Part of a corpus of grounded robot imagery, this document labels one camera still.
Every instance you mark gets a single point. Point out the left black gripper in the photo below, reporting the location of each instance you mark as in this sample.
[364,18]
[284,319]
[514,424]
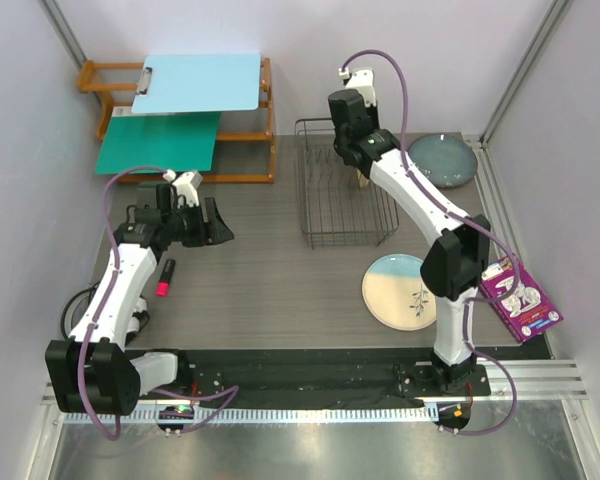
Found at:
[214,231]

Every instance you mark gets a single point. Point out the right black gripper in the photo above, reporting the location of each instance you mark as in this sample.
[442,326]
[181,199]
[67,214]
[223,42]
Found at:
[373,114]

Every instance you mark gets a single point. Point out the beige bird plate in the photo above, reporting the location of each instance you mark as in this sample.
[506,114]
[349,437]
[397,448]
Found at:
[361,180]

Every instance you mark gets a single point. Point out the dark teal glazed plate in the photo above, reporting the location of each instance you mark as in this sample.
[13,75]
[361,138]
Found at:
[446,161]

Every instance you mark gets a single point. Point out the blue and cream plate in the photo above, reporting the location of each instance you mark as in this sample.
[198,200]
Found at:
[395,294]

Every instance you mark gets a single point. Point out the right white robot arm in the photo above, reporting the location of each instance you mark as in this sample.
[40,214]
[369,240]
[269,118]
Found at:
[458,243]

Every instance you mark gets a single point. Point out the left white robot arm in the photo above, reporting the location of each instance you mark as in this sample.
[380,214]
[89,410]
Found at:
[90,370]

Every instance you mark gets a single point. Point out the wooden shelf rack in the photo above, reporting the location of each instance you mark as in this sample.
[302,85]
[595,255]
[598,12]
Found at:
[90,81]

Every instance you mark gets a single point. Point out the pink and black marker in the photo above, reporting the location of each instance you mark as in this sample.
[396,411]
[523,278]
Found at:
[164,282]

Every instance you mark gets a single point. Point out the green board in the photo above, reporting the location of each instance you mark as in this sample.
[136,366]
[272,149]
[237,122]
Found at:
[180,142]

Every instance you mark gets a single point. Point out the light blue clipboard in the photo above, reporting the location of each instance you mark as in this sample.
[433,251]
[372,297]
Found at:
[198,83]

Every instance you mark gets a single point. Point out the purple printed box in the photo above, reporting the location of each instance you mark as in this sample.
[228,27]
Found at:
[527,312]

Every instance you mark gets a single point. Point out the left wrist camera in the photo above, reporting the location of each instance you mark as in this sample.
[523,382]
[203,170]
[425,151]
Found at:
[185,187]

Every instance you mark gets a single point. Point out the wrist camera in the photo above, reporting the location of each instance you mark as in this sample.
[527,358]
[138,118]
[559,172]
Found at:
[185,187]
[362,81]

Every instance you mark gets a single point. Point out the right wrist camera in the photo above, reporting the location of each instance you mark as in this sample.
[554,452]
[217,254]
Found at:
[362,81]

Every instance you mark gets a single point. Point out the black wire dish rack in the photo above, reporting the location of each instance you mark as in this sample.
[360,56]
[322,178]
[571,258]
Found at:
[333,210]

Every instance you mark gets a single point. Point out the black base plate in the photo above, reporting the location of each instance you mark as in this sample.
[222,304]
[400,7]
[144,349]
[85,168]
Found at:
[406,372]

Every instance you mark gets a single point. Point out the white slotted cable duct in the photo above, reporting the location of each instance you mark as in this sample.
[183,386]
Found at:
[176,414]

